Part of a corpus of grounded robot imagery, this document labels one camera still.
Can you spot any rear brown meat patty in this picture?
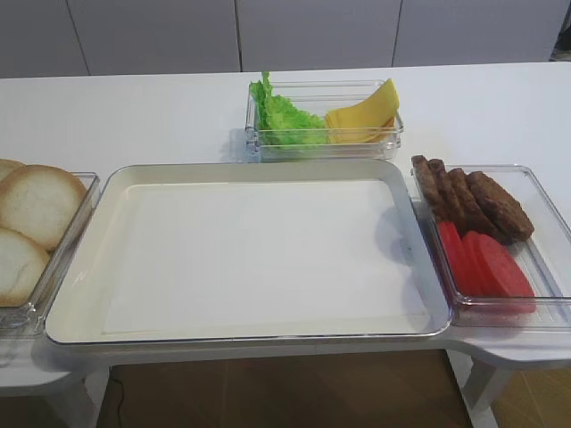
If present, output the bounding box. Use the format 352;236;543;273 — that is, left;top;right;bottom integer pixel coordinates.
411;155;449;222

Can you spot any brown meat patty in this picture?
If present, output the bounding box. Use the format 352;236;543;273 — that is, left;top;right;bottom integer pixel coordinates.
428;159;466;229
447;168;512;245
411;155;449;222
467;171;534;242

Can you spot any white paper tray liner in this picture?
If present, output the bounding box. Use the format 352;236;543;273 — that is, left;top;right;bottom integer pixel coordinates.
103;179;433;338

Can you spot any yellow cheese slices stack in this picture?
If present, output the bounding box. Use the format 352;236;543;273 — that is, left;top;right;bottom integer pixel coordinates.
325;78;400;144

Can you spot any rear bun half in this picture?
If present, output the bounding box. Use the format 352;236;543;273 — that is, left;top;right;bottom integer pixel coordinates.
0;159;24;181

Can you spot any round bun half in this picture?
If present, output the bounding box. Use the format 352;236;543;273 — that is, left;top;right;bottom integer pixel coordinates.
1;165;87;251

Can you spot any front brown meat patty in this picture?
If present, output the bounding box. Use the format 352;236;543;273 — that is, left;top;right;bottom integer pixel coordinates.
467;171;534;242

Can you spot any clear bun container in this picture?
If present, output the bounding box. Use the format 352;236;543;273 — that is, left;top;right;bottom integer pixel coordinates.
1;172;100;332

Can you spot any clear patty tomato container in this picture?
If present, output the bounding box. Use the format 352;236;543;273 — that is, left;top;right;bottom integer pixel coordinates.
409;165;570;330

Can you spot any rear red tomato slice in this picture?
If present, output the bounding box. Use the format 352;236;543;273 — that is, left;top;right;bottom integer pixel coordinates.
437;221;475;296

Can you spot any front red tomato slice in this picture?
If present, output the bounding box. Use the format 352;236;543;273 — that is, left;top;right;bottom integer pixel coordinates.
475;235;536;314

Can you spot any front bun half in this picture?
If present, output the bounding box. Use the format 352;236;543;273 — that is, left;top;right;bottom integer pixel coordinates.
1;228;50;308

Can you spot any black cable under table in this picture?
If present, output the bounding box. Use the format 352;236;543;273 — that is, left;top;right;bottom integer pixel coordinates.
109;377;125;428

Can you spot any green lettuce leaf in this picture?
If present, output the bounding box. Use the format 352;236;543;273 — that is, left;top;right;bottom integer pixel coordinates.
250;71;327;146

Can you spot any white serving tray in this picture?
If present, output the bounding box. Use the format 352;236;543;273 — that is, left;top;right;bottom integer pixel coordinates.
46;160;451;345

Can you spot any red tomato slice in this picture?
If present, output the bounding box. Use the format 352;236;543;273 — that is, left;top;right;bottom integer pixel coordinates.
437;221;475;296
475;235;536;314
461;231;491;297

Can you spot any clear lettuce cheese container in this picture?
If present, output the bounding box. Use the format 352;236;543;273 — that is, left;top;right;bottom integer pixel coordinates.
244;73;404;162

